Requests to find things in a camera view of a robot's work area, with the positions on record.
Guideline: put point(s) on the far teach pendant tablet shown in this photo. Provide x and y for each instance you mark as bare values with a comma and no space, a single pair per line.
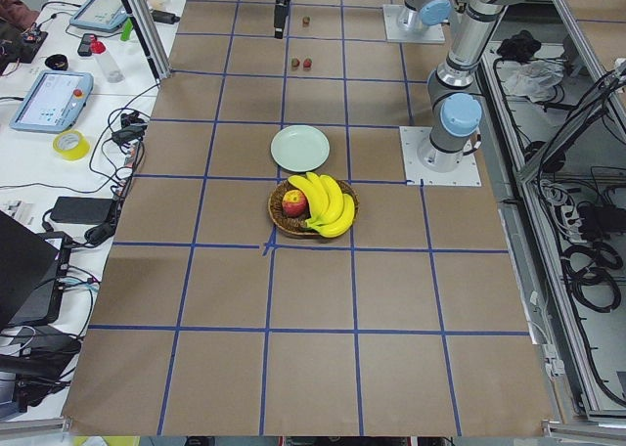
100,15

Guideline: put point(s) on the black power adapter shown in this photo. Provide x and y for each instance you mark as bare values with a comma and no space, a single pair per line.
78,210

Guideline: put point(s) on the black laptop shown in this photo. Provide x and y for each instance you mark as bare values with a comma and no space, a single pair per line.
32,268

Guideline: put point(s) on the near teach pendant tablet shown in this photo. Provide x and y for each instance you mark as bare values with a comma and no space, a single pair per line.
54,102

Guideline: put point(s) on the brown wicker basket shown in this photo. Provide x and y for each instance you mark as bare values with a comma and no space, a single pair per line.
290,225

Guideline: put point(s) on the teach pendant tablet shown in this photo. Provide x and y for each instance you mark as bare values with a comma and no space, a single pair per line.
100,15
54,102

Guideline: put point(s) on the clear bottle red cap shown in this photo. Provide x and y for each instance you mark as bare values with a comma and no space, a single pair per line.
105,60

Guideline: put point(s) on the yellow banana bunch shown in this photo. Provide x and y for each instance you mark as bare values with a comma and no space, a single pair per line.
332,211

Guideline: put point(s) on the light green plate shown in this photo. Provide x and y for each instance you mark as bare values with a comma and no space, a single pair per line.
300,148

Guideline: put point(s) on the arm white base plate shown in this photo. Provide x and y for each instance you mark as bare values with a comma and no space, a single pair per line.
403,25
425,165

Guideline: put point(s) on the black phone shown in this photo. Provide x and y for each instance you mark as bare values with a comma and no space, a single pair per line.
84,47

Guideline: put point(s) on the red yellow apple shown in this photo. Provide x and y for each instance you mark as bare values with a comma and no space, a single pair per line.
294,203

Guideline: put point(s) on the yellow tape roll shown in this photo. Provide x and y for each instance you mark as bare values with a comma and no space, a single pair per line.
71,145

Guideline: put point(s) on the black small bowl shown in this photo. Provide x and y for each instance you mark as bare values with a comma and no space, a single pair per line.
57,62

